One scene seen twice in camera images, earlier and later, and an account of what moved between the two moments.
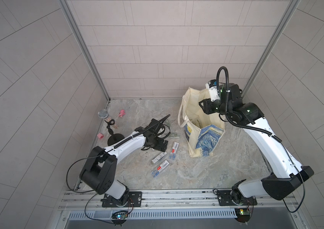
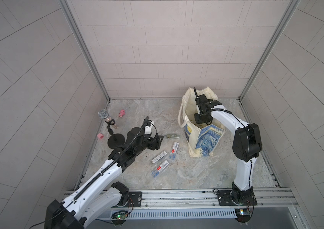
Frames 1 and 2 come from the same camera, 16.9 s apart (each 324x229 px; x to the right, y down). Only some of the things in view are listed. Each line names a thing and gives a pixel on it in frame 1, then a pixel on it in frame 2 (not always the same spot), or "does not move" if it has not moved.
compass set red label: x=172 y=155 does not move
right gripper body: x=217 y=106 to x=201 y=118
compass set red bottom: x=163 y=166 does not move
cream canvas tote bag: x=202 y=131 does not move
